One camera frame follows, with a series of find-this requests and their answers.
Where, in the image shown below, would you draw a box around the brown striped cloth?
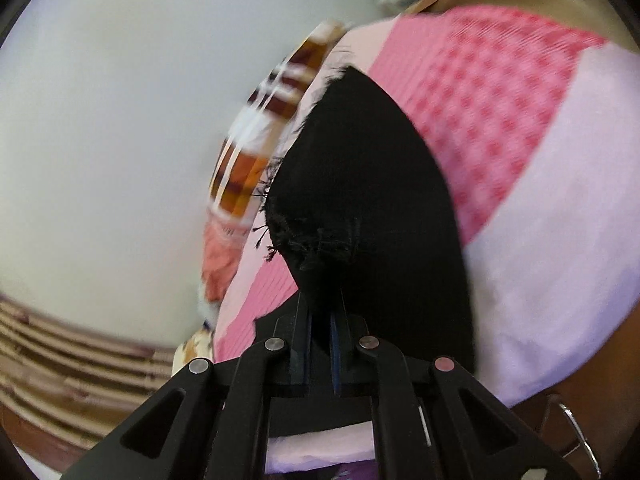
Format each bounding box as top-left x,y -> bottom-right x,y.
0,294 -> 201,471

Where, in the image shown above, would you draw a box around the black pants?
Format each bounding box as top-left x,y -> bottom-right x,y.
255,66 -> 476,436

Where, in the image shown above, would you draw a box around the floral cloth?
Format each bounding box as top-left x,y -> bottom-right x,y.
172,320 -> 219,376

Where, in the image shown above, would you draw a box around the metal ring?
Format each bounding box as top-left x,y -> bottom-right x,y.
542,394 -> 603,479

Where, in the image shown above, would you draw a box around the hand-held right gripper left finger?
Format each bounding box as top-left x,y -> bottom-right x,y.
60,291 -> 313,480

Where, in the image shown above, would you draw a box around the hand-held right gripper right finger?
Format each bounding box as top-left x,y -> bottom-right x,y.
330,304 -> 581,480

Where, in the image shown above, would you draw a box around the pink checked bed sheet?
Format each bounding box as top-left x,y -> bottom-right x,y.
202,7 -> 640,476

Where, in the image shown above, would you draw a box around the brown plaid pillow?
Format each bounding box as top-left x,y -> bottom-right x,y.
200,20 -> 351,321

